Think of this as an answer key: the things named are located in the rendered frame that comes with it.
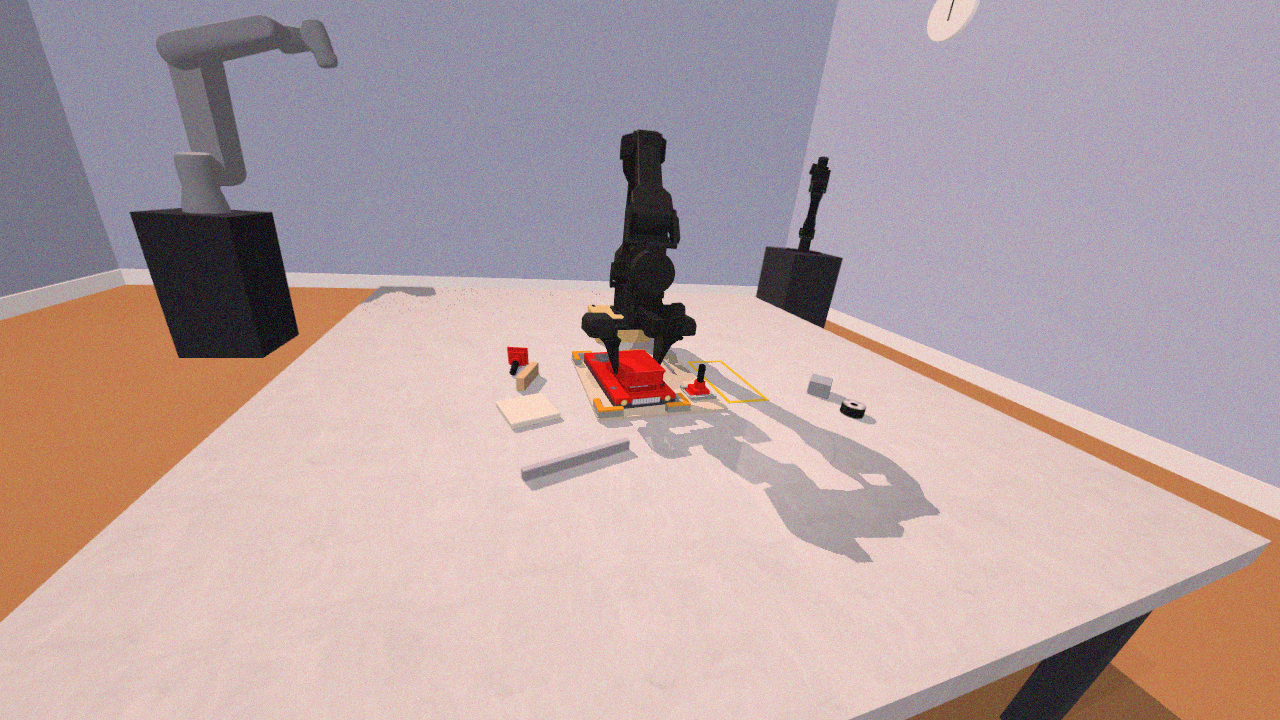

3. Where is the small white wheel with black tyre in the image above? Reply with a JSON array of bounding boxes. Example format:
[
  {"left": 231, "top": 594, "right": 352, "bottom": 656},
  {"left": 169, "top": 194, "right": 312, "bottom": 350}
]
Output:
[{"left": 840, "top": 398, "right": 867, "bottom": 419}]

